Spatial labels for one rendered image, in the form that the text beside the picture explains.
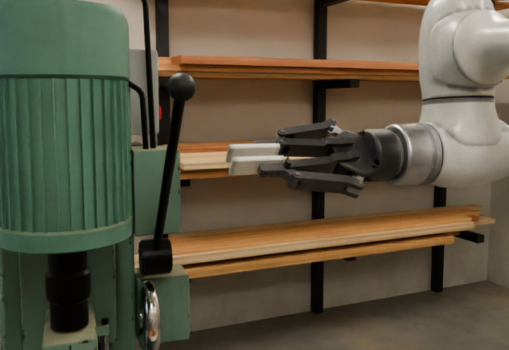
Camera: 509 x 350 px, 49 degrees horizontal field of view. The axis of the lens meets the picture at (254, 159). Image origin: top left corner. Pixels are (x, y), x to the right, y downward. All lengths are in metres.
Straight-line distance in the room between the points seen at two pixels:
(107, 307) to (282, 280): 2.76
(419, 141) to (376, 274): 3.25
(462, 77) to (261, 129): 2.63
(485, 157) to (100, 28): 0.55
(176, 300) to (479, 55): 0.63
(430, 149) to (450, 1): 0.21
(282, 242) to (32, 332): 2.23
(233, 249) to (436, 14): 2.22
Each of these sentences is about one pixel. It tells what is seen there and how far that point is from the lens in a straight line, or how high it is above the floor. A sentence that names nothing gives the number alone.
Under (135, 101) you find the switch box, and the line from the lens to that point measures 1.07.
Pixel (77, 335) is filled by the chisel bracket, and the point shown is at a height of 1.07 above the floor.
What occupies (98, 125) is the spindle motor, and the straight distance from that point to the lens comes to 0.72.
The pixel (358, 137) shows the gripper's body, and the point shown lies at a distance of 0.80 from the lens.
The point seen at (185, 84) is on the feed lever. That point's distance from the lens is 0.67.
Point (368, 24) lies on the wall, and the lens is 3.79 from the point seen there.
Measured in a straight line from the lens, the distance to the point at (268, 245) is 3.00.
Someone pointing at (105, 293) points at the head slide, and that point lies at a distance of 0.93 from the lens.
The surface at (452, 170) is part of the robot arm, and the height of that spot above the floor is 1.29.
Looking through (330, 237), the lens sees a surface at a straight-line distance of 3.19.
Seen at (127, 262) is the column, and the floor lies 1.10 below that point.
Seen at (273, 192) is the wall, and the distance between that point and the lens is 3.47.
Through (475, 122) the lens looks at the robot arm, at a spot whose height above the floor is 1.35.
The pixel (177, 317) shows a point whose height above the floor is 1.00.
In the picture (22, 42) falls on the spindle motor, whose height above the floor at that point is 1.45.
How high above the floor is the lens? 1.39
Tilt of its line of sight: 6 degrees down
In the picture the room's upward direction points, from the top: straight up
